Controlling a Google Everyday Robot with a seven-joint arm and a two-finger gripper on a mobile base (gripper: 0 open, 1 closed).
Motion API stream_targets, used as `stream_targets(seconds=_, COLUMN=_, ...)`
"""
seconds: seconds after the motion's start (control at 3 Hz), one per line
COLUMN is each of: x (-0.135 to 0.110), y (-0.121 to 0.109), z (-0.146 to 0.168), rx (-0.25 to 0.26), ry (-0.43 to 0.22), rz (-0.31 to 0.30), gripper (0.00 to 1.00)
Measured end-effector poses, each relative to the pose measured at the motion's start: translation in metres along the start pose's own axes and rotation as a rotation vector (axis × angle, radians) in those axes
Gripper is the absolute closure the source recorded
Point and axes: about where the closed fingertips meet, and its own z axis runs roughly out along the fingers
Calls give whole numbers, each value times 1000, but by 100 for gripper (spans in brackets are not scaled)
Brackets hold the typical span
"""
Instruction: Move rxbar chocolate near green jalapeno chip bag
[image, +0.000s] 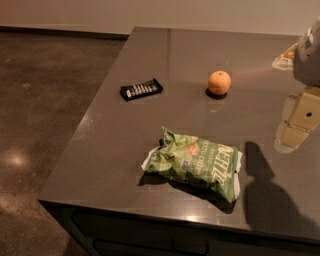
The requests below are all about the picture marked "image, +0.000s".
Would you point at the black rxbar chocolate bar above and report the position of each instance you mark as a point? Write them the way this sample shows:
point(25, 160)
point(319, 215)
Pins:
point(137, 91)

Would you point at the orange fruit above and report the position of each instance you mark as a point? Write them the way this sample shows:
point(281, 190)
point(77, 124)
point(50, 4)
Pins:
point(219, 82)

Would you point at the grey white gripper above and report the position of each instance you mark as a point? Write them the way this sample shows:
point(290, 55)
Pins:
point(308, 61)

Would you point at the pale snack wrapper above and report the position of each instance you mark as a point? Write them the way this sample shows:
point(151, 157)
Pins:
point(285, 61)

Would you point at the green jalapeno chip bag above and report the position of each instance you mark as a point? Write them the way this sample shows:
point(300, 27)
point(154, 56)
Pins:
point(198, 162)

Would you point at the dark counter cabinet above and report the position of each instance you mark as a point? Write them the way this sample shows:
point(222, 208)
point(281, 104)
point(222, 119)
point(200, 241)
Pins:
point(111, 233)

